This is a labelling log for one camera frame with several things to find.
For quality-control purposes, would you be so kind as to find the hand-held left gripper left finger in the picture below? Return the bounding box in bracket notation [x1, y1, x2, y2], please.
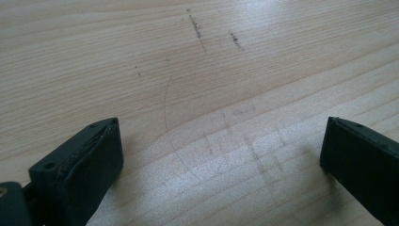
[28, 117, 124, 226]

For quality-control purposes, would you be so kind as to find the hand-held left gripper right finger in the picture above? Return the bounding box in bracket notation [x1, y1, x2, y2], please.
[319, 116, 399, 226]

